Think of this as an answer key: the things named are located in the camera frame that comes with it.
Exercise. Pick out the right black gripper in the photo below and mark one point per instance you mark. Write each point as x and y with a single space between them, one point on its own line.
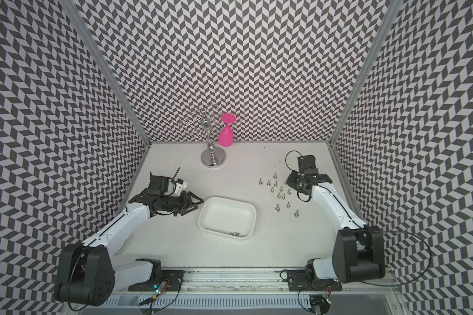
290 181

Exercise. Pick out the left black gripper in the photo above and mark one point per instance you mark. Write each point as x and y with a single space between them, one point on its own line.
186 203

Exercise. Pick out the white rectangular storage tray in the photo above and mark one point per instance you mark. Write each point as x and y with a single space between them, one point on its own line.
222 216

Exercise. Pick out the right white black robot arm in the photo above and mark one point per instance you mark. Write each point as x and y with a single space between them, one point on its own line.
358 251

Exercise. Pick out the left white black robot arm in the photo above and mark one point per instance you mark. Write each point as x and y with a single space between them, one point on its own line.
86 274

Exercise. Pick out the pink plastic wine glass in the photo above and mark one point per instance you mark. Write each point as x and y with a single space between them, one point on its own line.
226 137

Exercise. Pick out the chrome glass holder stand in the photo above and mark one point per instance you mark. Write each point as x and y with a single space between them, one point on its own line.
212 157

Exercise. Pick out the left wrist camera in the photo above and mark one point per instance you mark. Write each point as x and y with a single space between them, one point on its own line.
179 184

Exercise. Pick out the aluminium front rail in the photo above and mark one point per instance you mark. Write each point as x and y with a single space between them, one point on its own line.
265 280

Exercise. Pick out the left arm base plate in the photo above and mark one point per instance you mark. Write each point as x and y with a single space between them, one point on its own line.
173 278

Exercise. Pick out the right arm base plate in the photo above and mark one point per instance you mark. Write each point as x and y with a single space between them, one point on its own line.
299 280

